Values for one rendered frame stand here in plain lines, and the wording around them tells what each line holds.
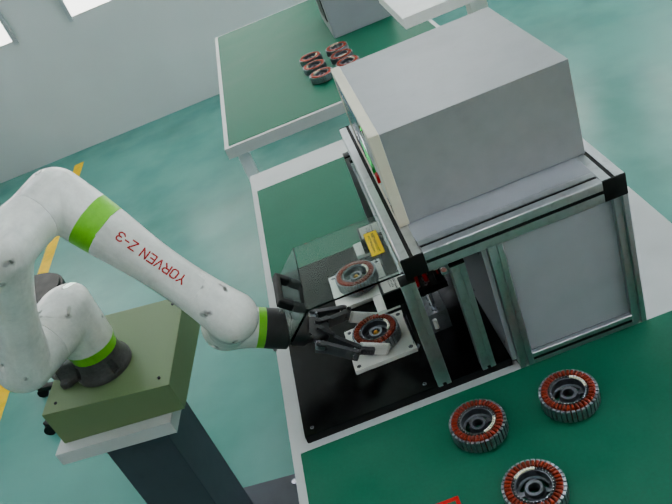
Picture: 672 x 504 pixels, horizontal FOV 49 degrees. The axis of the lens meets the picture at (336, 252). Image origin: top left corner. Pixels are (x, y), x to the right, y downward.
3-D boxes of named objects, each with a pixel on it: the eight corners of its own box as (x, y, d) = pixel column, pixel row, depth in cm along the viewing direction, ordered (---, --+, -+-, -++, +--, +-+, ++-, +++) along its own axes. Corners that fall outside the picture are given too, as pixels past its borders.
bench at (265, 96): (289, 284, 347) (224, 149, 308) (260, 139, 504) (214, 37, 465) (506, 198, 343) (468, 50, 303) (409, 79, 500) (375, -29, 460)
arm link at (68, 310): (52, 372, 183) (12, 318, 171) (91, 328, 193) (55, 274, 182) (90, 379, 176) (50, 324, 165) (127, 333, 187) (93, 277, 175)
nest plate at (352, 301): (339, 314, 187) (337, 310, 186) (329, 282, 199) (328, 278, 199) (393, 292, 186) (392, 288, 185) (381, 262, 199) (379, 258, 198)
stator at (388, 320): (361, 363, 167) (355, 351, 165) (352, 333, 176) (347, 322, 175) (406, 345, 166) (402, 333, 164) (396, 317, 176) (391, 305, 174)
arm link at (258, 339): (200, 304, 168) (198, 352, 165) (204, 294, 156) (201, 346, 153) (261, 307, 171) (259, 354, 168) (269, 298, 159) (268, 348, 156)
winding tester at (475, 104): (399, 228, 144) (367, 138, 133) (358, 144, 181) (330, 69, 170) (586, 154, 142) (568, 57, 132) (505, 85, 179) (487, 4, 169)
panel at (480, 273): (512, 360, 153) (479, 248, 138) (427, 215, 209) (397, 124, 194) (517, 358, 153) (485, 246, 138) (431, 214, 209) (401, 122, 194)
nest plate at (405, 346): (356, 375, 166) (355, 371, 165) (345, 335, 179) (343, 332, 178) (418, 351, 165) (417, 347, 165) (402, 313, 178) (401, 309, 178)
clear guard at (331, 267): (291, 342, 145) (279, 320, 142) (279, 277, 165) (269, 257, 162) (444, 282, 144) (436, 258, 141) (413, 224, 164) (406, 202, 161)
